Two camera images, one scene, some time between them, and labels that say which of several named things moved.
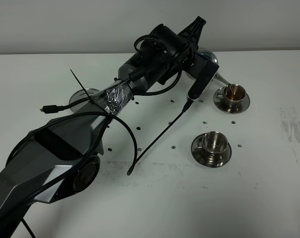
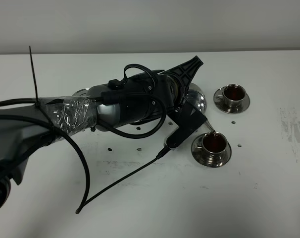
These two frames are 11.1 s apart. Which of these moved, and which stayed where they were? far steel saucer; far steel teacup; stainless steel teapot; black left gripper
Moved: stainless steel teapot; black left gripper
Stayed: far steel teacup; far steel saucer
